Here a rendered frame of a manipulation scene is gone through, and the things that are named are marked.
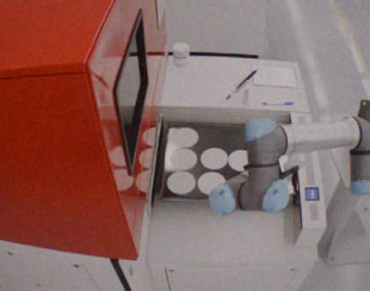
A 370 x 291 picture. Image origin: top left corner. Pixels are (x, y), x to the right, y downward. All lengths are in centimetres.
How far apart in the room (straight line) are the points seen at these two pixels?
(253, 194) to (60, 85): 56
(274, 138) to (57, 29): 56
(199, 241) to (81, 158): 87
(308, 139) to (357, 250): 160
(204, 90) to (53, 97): 122
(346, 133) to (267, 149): 27
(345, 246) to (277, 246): 108
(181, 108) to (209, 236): 53
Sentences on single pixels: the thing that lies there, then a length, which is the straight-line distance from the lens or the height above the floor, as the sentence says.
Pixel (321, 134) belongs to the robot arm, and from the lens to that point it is 106.
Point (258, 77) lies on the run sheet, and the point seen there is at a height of 97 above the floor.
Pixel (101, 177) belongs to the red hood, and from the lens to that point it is 74.
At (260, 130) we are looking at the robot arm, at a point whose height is 145.
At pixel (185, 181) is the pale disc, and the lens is 155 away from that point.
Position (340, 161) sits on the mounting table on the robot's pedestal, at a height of 82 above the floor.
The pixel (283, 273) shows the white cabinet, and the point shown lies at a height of 70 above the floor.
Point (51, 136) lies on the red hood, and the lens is 68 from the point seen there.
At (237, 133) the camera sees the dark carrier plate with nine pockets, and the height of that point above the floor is 90.
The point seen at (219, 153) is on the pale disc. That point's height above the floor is 90.
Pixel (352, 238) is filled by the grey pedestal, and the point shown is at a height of 1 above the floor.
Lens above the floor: 214
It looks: 49 degrees down
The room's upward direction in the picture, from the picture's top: 3 degrees counter-clockwise
